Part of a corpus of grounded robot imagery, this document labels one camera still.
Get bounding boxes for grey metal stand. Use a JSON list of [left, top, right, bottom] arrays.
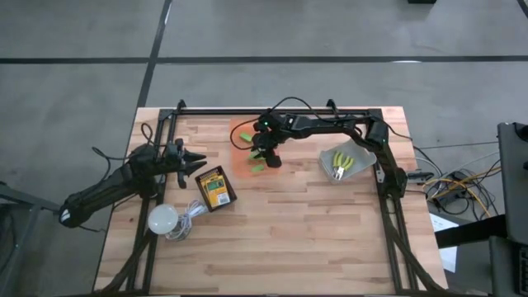
[[0, 181, 67, 297]]

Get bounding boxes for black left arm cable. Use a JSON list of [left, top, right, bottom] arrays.
[[91, 122, 166, 164]]

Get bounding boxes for dark grey equipment cabinet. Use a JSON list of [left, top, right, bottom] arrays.
[[488, 121, 528, 297]]

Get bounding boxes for white round lamp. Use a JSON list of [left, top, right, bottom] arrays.
[[147, 204, 179, 236]]

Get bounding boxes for black aluminium table frame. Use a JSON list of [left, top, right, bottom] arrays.
[[93, 107, 449, 296]]

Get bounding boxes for black support beam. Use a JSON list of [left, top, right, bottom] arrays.
[[434, 214, 507, 249]]

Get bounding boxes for thin grey floor cable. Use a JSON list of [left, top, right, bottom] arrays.
[[413, 141, 499, 152]]

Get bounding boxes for green-handled pliers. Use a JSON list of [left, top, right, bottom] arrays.
[[331, 151, 356, 182]]

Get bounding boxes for black floor cable bundle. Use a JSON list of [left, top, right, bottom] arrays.
[[412, 146, 502, 218]]

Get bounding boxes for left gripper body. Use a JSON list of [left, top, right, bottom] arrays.
[[158, 138, 189, 190]]

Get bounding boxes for black power strip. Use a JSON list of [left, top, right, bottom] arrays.
[[432, 190, 469, 207]]

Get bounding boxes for yellow floor cable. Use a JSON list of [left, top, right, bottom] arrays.
[[424, 164, 502, 219]]

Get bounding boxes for grey plastic tray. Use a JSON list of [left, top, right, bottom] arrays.
[[318, 138, 377, 185]]

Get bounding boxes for black table clamp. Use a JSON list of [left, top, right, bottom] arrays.
[[407, 171, 435, 183]]

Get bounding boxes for orange mesh zipper pouch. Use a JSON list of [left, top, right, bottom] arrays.
[[229, 116, 285, 179]]

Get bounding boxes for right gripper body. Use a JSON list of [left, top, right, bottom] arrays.
[[252, 109, 298, 168]]

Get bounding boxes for white paper sheet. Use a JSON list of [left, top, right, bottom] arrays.
[[428, 212, 459, 274]]

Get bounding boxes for black slotted plastic basket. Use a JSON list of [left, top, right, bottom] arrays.
[[194, 165, 238, 213]]

